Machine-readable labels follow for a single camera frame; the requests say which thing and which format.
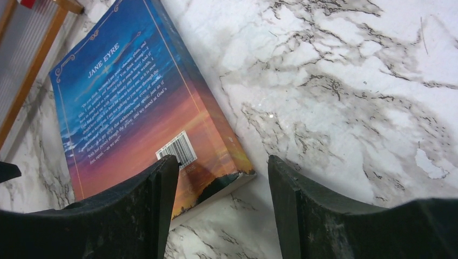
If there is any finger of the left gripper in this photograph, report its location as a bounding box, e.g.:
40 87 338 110
0 161 22 183

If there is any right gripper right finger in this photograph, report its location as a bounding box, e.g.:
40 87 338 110
268 155 457 258

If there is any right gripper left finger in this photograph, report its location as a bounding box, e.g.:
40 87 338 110
1 155 179 258

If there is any blue paperback book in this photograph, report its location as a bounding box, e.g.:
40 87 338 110
49 0 256 228

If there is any wooden rack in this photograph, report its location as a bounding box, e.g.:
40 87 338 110
1 1 84 144

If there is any white red box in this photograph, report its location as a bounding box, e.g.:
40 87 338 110
18 0 36 9

